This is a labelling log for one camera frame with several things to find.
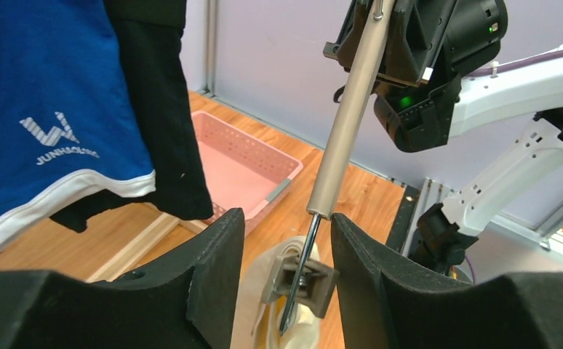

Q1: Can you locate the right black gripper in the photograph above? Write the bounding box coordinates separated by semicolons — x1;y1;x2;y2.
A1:
323;0;509;88

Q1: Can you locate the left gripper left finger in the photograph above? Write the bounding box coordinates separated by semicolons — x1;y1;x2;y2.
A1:
0;208;245;348

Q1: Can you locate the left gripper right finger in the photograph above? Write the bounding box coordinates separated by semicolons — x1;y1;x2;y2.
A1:
331;213;563;348

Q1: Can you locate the beige underwear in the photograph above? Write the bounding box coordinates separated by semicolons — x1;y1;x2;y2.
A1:
230;236;321;349

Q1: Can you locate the beige clip hanger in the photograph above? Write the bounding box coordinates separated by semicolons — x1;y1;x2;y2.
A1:
279;0;395;337

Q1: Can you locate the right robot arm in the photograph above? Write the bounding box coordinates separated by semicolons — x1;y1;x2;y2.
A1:
359;1;563;280

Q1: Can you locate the blue underwear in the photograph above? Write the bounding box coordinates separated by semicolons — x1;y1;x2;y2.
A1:
0;1;156;251

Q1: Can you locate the black underwear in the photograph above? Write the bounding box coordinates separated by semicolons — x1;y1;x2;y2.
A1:
51;1;214;233

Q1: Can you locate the wooden clothes rack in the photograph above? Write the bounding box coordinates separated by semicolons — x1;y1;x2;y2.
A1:
85;214;208;283

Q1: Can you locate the pink plastic basket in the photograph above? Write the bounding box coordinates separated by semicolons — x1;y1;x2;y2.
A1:
191;111;303;236

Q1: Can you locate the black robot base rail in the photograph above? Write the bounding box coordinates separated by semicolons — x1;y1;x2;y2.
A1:
386;186;420;253

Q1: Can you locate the aluminium frame post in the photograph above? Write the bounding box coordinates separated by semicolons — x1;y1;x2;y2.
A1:
204;0;218;96

